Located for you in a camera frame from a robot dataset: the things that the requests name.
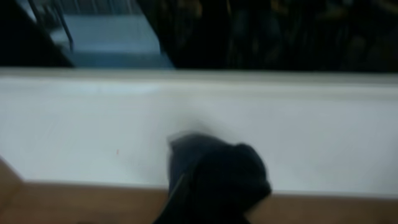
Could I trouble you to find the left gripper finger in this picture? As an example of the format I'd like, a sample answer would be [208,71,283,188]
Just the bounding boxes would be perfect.
[153,174,190,224]

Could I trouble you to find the blue denim shorts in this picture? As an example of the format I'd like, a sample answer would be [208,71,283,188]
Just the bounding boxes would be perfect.
[169,133,272,224]

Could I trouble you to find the white table edge board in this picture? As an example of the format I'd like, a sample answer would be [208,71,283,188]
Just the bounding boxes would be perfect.
[1,68,397,198]

